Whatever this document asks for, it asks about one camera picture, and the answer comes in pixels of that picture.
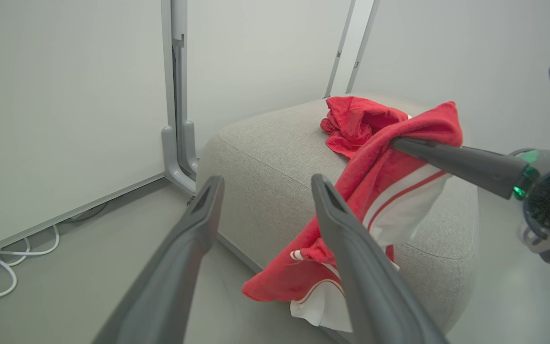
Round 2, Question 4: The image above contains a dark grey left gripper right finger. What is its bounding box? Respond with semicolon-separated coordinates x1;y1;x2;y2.
311;173;448;344

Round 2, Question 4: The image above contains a white floor cable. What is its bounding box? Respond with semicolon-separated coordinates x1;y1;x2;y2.
0;225;61;299

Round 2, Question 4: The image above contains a red garment with white stripes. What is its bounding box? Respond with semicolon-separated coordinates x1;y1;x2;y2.
242;101;464;333

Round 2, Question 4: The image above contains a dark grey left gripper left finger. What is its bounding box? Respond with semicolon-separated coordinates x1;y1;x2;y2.
94;175;226;344

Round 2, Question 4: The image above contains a grey partition frame post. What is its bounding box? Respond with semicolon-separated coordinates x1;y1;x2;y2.
175;0;199;180
324;0;381;99
160;0;195;194

